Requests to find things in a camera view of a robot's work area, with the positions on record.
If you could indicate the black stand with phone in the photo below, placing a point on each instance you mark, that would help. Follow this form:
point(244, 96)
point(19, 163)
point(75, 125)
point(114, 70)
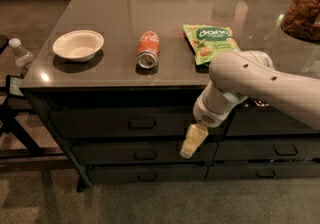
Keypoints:
point(14, 103)

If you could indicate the clear plastic water bottle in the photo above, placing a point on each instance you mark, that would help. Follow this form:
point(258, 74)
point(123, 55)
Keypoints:
point(23, 57)

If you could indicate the green snack bag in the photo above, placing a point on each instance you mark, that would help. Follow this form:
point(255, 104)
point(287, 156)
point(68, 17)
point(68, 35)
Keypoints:
point(209, 41)

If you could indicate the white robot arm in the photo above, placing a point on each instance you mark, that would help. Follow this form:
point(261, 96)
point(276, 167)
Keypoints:
point(236, 76)

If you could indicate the red soda can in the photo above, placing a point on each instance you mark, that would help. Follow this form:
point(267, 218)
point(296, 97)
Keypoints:
point(148, 50)

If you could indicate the dark cabinet frame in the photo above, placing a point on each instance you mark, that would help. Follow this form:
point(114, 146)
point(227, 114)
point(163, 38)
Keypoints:
point(113, 79)

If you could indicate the white paper bowl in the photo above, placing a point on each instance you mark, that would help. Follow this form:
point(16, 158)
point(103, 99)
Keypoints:
point(79, 45)

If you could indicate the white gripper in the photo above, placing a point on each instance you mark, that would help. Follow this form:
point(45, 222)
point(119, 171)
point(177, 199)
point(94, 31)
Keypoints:
point(207, 114)

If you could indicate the glass jar of almonds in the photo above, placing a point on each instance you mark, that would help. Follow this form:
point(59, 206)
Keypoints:
point(302, 20)

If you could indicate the snack packets in drawer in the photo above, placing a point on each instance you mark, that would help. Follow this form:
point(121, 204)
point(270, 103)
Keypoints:
point(255, 102)

